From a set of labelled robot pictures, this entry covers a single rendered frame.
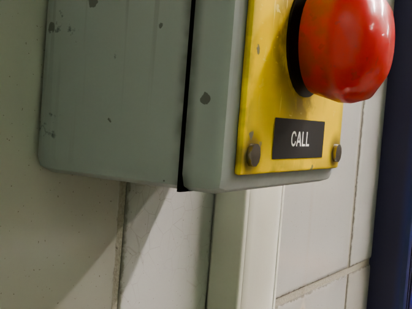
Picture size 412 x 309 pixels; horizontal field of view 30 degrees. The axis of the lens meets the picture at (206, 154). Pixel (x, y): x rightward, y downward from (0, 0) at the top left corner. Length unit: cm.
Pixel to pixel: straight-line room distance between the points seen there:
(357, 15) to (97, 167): 9
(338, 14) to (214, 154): 6
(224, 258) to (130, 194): 8
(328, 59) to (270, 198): 16
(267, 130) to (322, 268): 30
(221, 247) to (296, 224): 11
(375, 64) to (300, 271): 26
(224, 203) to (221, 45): 16
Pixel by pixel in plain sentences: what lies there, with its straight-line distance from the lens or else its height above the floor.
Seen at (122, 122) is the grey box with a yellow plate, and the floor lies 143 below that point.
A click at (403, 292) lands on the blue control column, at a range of 64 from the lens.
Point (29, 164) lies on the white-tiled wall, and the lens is 26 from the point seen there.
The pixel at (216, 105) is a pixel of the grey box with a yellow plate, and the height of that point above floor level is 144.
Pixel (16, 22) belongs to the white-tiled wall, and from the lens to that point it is 25.
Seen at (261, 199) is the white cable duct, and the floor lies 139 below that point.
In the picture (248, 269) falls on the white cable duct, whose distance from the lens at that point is 37.
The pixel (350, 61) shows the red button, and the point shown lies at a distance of 24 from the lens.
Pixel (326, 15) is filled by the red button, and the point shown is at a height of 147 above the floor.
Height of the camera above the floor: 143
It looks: 3 degrees down
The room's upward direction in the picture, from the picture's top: 5 degrees clockwise
